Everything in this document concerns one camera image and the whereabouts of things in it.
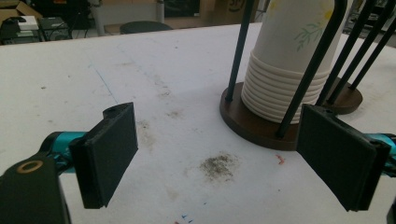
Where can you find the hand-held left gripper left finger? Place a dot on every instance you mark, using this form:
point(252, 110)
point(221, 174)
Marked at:
point(102, 155)

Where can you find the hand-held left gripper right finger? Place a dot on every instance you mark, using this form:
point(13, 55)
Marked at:
point(336, 155)

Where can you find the stack of white paper cups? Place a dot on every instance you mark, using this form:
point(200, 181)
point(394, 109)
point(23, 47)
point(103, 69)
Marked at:
point(280, 62)

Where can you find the dark round stool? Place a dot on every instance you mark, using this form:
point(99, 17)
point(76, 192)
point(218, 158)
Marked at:
point(144, 27)

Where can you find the black electronic device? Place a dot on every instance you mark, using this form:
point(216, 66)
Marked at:
point(54, 28)

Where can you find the white table leg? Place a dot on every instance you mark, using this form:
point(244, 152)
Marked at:
point(99, 18)

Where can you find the small white box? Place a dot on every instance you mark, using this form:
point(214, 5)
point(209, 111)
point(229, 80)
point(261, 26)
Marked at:
point(28, 23)

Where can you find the dark monitor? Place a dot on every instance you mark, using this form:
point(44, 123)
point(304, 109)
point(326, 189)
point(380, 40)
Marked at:
point(182, 7)

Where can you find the brown cardboard box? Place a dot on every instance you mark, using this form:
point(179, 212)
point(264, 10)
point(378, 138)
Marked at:
point(12, 9)

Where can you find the printed cardboard box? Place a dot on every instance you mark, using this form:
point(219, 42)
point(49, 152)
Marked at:
point(229, 7)

